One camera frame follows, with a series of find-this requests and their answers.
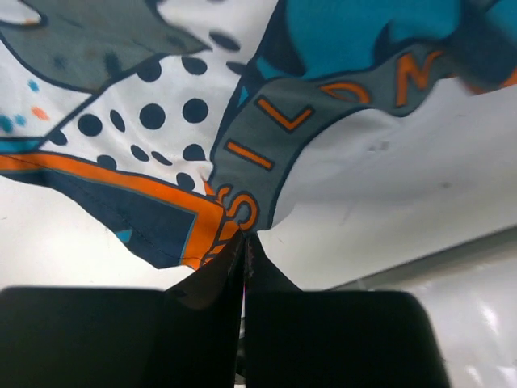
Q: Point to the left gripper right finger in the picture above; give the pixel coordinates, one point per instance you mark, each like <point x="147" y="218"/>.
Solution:
<point x="355" y="338"/>

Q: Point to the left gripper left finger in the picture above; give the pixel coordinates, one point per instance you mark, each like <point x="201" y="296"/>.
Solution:
<point x="184" y="336"/>

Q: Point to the colourful patterned shorts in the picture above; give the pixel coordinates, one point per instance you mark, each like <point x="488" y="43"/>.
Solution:
<point x="177" y="124"/>

